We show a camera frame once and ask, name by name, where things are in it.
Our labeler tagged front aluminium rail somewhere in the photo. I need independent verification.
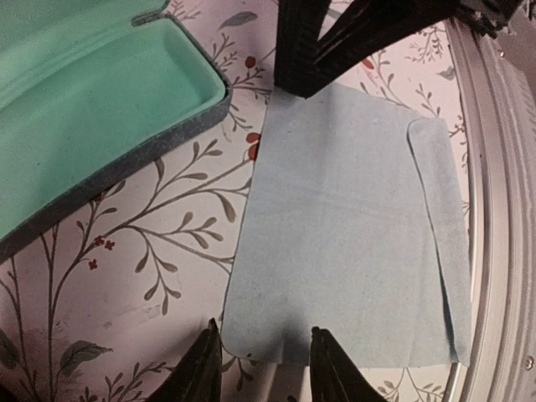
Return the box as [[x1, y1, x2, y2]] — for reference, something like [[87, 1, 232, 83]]
[[445, 21, 535, 401]]

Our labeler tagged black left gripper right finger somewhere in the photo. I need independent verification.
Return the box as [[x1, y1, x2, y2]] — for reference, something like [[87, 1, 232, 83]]
[[309, 327, 381, 402]]

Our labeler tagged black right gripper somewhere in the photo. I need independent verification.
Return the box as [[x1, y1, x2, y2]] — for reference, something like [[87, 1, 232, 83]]
[[316, 0, 528, 91]]

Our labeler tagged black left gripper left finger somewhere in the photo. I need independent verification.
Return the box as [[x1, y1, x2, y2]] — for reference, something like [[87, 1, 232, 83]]
[[147, 318, 222, 402]]

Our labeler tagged blue-grey cleaning cloth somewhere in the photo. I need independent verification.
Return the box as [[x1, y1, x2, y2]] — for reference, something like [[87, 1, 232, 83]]
[[221, 84, 472, 368]]

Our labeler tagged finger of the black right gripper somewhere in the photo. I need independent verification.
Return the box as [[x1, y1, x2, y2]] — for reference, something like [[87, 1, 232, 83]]
[[274, 0, 330, 97]]

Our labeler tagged grey case green lining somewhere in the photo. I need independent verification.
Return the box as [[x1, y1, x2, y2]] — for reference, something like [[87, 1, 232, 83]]
[[1, 1, 231, 259]]

